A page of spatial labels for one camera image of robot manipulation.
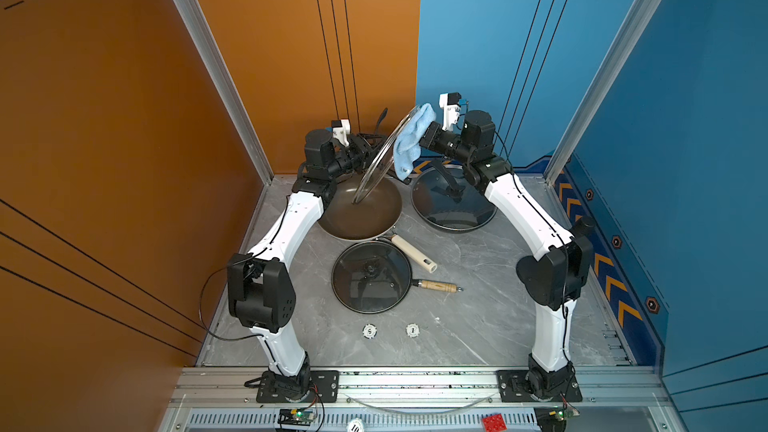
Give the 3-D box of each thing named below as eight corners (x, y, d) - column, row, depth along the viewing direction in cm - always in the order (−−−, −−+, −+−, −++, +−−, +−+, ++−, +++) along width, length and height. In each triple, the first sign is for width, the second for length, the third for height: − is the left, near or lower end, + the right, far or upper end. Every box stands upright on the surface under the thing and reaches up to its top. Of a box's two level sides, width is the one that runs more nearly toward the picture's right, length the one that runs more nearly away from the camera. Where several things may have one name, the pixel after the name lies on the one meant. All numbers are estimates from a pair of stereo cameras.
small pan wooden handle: (410, 287, 91) (411, 284, 89) (411, 282, 92) (411, 279, 90) (460, 293, 90) (462, 290, 88) (460, 288, 91) (462, 284, 89)
